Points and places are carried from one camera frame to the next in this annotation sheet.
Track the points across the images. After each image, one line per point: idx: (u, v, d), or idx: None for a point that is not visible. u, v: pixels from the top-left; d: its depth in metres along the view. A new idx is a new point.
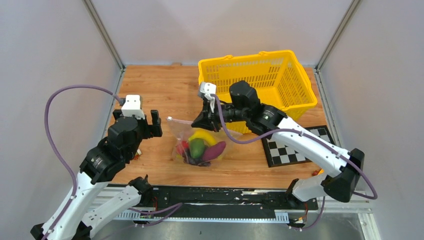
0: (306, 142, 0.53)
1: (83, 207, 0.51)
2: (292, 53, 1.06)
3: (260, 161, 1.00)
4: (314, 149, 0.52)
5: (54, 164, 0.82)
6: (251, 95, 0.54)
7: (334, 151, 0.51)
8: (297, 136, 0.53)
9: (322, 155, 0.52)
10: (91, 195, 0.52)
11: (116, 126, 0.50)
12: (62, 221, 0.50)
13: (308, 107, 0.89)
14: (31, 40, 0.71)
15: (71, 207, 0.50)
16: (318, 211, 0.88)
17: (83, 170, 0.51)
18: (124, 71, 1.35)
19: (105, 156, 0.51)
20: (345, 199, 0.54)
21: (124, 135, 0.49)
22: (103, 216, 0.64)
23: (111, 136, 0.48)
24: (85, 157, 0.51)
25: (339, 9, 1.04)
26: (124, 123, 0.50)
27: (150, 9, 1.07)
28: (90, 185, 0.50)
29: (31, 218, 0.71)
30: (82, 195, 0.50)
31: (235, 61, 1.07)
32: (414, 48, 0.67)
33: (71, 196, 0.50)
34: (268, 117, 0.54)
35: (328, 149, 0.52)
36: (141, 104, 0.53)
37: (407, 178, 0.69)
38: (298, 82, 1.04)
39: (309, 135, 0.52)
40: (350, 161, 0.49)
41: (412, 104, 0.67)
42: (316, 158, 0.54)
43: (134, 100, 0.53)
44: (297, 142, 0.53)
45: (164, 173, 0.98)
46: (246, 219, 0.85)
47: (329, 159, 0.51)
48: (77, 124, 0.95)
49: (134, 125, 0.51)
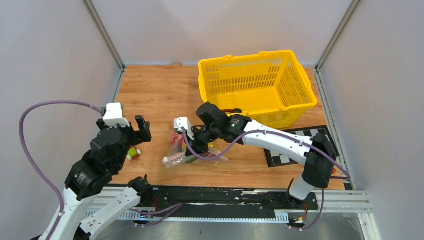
0: (271, 139, 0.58)
1: (72, 222, 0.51)
2: (292, 53, 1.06)
3: (260, 161, 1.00)
4: (278, 143, 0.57)
5: (54, 164, 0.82)
6: (213, 110, 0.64)
7: (296, 140, 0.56)
8: (262, 135, 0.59)
9: (287, 146, 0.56)
10: (80, 210, 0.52)
11: (99, 140, 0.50)
12: (53, 236, 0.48)
13: (308, 107, 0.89)
14: (31, 40, 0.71)
15: (61, 223, 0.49)
16: (318, 211, 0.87)
17: (69, 186, 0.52)
18: (124, 71, 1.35)
19: (90, 171, 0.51)
20: (325, 184, 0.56)
21: (106, 147, 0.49)
22: (102, 221, 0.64)
23: (94, 150, 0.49)
24: (69, 173, 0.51)
25: (339, 9, 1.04)
26: (106, 137, 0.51)
27: (150, 9, 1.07)
28: (78, 201, 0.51)
29: (30, 218, 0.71)
30: (70, 211, 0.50)
31: (235, 61, 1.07)
32: (414, 48, 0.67)
33: (60, 212, 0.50)
34: (235, 124, 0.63)
35: (291, 140, 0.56)
36: (122, 112, 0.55)
37: (407, 179, 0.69)
38: (298, 83, 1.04)
39: (272, 132, 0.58)
40: (311, 146, 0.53)
41: (412, 104, 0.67)
42: (284, 152, 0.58)
43: (115, 109, 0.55)
44: (263, 140, 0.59)
45: (164, 173, 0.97)
46: (246, 219, 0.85)
47: (293, 149, 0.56)
48: (76, 124, 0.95)
49: (117, 136, 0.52)
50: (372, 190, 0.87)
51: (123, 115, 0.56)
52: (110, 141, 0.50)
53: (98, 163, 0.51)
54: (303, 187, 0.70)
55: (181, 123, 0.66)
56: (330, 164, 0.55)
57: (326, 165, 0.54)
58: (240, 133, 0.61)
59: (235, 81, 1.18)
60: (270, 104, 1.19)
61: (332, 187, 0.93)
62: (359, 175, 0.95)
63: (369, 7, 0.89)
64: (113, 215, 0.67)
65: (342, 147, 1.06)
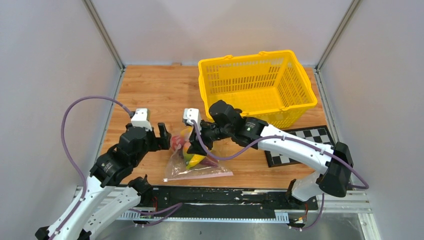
0: (290, 145, 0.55)
1: (90, 209, 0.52)
2: (292, 53, 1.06)
3: (260, 161, 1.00)
4: (298, 150, 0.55)
5: (55, 164, 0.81)
6: (229, 111, 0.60)
7: (316, 148, 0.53)
8: (280, 141, 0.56)
9: (307, 154, 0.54)
10: (99, 198, 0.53)
11: (127, 134, 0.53)
12: (69, 222, 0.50)
13: (308, 107, 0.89)
14: (31, 40, 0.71)
15: (81, 208, 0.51)
16: (318, 211, 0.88)
17: (93, 174, 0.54)
18: (124, 70, 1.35)
19: (114, 162, 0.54)
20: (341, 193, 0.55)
21: (133, 142, 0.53)
22: (102, 220, 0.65)
23: (122, 143, 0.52)
24: (95, 162, 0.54)
25: (339, 9, 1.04)
26: (133, 131, 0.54)
27: (151, 9, 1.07)
28: (100, 188, 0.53)
29: (31, 218, 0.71)
30: (91, 197, 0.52)
31: (236, 60, 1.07)
32: (414, 48, 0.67)
33: (80, 197, 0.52)
34: (251, 128, 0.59)
35: (311, 148, 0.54)
36: (148, 116, 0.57)
37: (407, 178, 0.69)
38: (298, 83, 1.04)
39: (291, 138, 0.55)
40: (333, 155, 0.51)
41: (412, 104, 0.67)
42: (302, 159, 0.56)
43: (142, 112, 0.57)
44: (281, 147, 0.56)
45: (165, 173, 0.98)
46: (246, 219, 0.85)
47: (313, 157, 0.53)
48: (77, 124, 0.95)
49: (143, 131, 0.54)
50: (372, 190, 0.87)
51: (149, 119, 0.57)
52: (137, 136, 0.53)
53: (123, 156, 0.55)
54: (308, 190, 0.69)
55: (192, 116, 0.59)
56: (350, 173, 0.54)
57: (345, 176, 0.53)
58: (256, 137, 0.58)
59: (235, 81, 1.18)
60: (270, 104, 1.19)
61: None
62: None
63: (369, 7, 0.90)
64: (113, 214, 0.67)
65: None
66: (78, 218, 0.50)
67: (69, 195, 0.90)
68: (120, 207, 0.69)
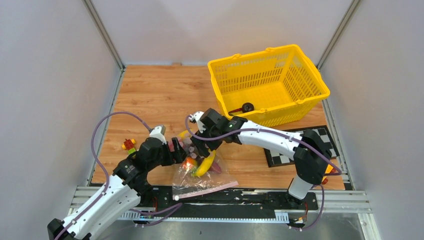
0: (265, 136, 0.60)
1: (106, 205, 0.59)
2: (297, 46, 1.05)
3: (260, 161, 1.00)
4: (270, 139, 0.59)
5: (56, 163, 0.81)
6: (211, 114, 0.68)
7: (285, 136, 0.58)
8: (256, 133, 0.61)
9: (278, 142, 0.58)
10: (117, 196, 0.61)
11: (146, 143, 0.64)
12: (85, 215, 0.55)
13: (321, 99, 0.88)
14: (31, 39, 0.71)
15: (101, 201, 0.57)
16: (318, 211, 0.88)
17: (116, 173, 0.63)
18: (124, 70, 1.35)
19: (135, 166, 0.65)
20: (317, 177, 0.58)
21: (151, 150, 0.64)
22: (102, 222, 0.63)
23: (143, 150, 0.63)
24: (118, 164, 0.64)
25: (339, 9, 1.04)
26: (151, 141, 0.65)
27: (151, 9, 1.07)
28: (121, 185, 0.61)
29: (32, 218, 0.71)
30: (112, 193, 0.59)
31: (243, 59, 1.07)
32: (414, 48, 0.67)
33: (102, 192, 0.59)
34: (232, 125, 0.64)
35: (281, 136, 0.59)
36: (162, 130, 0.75)
37: (408, 178, 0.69)
38: (307, 76, 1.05)
39: (265, 130, 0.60)
40: (301, 141, 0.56)
41: (412, 103, 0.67)
42: (275, 147, 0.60)
43: (157, 128, 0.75)
44: (258, 138, 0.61)
45: (164, 173, 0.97)
46: (246, 219, 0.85)
47: (283, 145, 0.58)
48: (78, 124, 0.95)
49: (159, 142, 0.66)
50: (372, 190, 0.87)
51: (162, 132, 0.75)
52: (155, 145, 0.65)
53: (141, 162, 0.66)
54: (299, 183, 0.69)
55: (197, 115, 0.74)
56: (325, 162, 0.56)
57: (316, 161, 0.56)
58: (236, 129, 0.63)
59: (242, 79, 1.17)
60: (278, 99, 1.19)
61: (332, 187, 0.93)
62: (359, 175, 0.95)
63: (369, 8, 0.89)
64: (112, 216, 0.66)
65: (342, 147, 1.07)
66: (95, 211, 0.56)
67: (70, 195, 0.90)
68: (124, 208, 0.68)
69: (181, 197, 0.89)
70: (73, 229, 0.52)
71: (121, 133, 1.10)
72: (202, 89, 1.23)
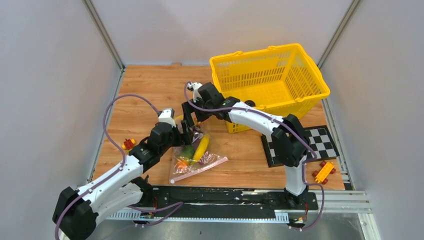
0: (250, 116, 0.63)
1: (121, 182, 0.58)
2: (300, 46, 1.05)
3: (260, 161, 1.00)
4: (254, 119, 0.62)
5: (55, 162, 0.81)
6: (210, 90, 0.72)
7: (268, 117, 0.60)
8: (244, 113, 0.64)
9: (260, 122, 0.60)
10: (131, 175, 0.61)
11: (156, 128, 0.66)
12: (101, 186, 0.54)
13: (321, 98, 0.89)
14: (31, 40, 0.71)
15: (117, 175, 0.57)
16: (318, 211, 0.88)
17: (132, 154, 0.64)
18: (124, 70, 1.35)
19: (148, 150, 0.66)
20: (291, 162, 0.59)
21: (162, 135, 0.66)
22: (109, 205, 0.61)
23: (153, 135, 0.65)
24: (133, 148, 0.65)
25: (339, 10, 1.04)
26: (160, 126, 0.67)
27: (150, 9, 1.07)
28: (138, 164, 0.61)
29: (31, 218, 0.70)
30: (128, 170, 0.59)
31: (245, 56, 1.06)
32: (414, 48, 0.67)
33: (119, 167, 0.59)
34: (225, 104, 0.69)
35: (265, 117, 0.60)
36: (171, 114, 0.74)
37: (408, 178, 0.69)
38: (308, 75, 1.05)
39: (252, 111, 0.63)
40: (281, 123, 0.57)
41: (412, 103, 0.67)
42: (259, 128, 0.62)
43: (167, 110, 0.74)
44: (245, 118, 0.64)
45: (165, 173, 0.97)
46: (246, 219, 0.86)
47: (265, 125, 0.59)
48: (77, 124, 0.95)
49: (169, 127, 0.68)
50: (372, 190, 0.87)
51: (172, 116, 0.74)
52: (165, 129, 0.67)
53: (153, 146, 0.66)
54: (290, 178, 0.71)
55: (196, 85, 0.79)
56: (302, 147, 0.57)
57: (291, 146, 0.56)
58: (228, 107, 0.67)
59: (243, 77, 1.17)
60: (280, 99, 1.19)
61: (332, 187, 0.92)
62: (359, 175, 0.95)
63: (369, 8, 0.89)
64: (118, 202, 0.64)
65: (342, 147, 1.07)
66: (112, 184, 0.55)
67: None
68: (129, 197, 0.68)
69: (176, 180, 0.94)
70: (88, 198, 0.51)
71: (121, 133, 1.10)
72: None
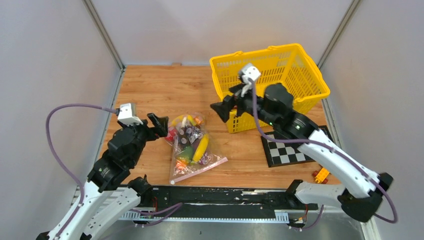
0: (336, 160, 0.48)
1: (88, 214, 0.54)
2: (300, 46, 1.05)
3: (260, 161, 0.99)
4: (343, 168, 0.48)
5: (54, 162, 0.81)
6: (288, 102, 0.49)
7: (365, 174, 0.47)
8: (328, 153, 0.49)
9: (352, 176, 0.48)
10: (97, 203, 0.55)
11: (114, 139, 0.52)
12: (67, 229, 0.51)
13: (321, 98, 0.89)
14: (31, 40, 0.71)
15: (80, 212, 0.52)
16: (318, 211, 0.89)
17: (91, 179, 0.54)
18: (124, 71, 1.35)
19: (111, 167, 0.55)
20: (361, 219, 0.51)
21: (122, 147, 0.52)
22: (102, 223, 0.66)
23: (111, 150, 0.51)
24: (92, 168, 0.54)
25: (338, 10, 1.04)
26: (121, 135, 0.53)
27: (150, 10, 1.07)
28: (98, 193, 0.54)
29: (30, 218, 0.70)
30: (89, 203, 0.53)
31: (245, 57, 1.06)
32: (414, 48, 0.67)
33: (78, 203, 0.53)
34: (299, 127, 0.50)
35: (357, 170, 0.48)
36: (133, 110, 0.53)
37: (408, 178, 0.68)
38: (309, 75, 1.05)
39: (341, 153, 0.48)
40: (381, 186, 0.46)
41: (412, 102, 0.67)
42: (342, 177, 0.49)
43: (126, 108, 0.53)
44: (326, 158, 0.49)
45: (164, 173, 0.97)
46: (246, 219, 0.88)
47: (358, 181, 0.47)
48: (77, 124, 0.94)
49: (132, 135, 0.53)
50: None
51: (134, 113, 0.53)
52: (126, 140, 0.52)
53: (115, 161, 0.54)
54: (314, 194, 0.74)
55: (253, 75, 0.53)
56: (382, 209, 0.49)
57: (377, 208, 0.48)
58: (301, 136, 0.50)
59: None
60: None
61: None
62: None
63: (370, 8, 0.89)
64: (112, 218, 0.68)
65: (342, 147, 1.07)
66: (77, 223, 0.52)
67: (69, 195, 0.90)
68: (121, 210, 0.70)
69: (176, 181, 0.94)
70: None
71: None
72: (202, 89, 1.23)
